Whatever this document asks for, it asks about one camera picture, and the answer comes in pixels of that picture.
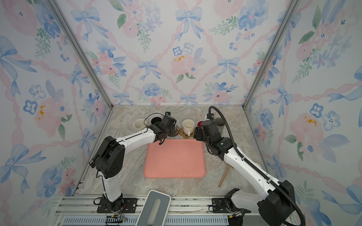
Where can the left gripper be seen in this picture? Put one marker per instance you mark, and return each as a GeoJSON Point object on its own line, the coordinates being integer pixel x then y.
{"type": "Point", "coordinates": [173, 132]}

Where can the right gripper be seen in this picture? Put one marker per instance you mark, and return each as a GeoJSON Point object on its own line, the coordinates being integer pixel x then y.
{"type": "Point", "coordinates": [198, 133]}

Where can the black mug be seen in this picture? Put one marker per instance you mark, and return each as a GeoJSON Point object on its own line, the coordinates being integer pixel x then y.
{"type": "Point", "coordinates": [156, 120]}

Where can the grey mug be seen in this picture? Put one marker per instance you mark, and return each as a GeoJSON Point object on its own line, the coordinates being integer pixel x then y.
{"type": "Point", "coordinates": [220, 124]}

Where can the cream white mug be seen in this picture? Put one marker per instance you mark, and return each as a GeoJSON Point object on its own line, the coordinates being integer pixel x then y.
{"type": "Point", "coordinates": [188, 127]}

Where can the white speckled mug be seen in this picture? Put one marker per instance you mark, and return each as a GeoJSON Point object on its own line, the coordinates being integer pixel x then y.
{"type": "Point", "coordinates": [139, 124]}

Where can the dark brown round coaster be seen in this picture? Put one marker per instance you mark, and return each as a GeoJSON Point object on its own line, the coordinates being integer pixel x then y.
{"type": "Point", "coordinates": [175, 131]}

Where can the pink mug red inside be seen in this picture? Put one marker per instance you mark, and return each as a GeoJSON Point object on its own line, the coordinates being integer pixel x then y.
{"type": "Point", "coordinates": [199, 123]}

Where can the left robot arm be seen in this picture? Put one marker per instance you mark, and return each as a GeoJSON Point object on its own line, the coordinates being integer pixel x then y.
{"type": "Point", "coordinates": [108, 160]}

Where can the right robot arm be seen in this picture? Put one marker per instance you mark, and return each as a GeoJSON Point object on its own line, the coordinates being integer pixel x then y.
{"type": "Point", "coordinates": [273, 198]}

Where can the cork paw coaster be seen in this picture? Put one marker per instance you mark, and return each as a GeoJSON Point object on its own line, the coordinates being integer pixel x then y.
{"type": "Point", "coordinates": [185, 135]}

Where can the wooden mallet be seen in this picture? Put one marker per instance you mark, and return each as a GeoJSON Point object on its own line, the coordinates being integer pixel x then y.
{"type": "Point", "coordinates": [224, 176]}

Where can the pink tray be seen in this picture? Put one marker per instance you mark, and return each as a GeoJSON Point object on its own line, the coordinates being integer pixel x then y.
{"type": "Point", "coordinates": [175, 159]}

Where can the black stapler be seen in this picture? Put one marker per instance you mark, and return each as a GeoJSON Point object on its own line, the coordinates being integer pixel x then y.
{"type": "Point", "coordinates": [91, 164]}

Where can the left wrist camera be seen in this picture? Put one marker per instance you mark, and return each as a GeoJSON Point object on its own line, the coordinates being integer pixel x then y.
{"type": "Point", "coordinates": [168, 120]}

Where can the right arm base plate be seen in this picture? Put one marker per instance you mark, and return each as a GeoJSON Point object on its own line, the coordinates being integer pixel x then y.
{"type": "Point", "coordinates": [223, 205]}

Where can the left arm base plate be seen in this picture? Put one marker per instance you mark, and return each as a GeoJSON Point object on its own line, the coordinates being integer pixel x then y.
{"type": "Point", "coordinates": [128, 204]}

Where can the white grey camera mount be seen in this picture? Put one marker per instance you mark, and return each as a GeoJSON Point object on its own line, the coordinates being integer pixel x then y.
{"type": "Point", "coordinates": [155, 209]}

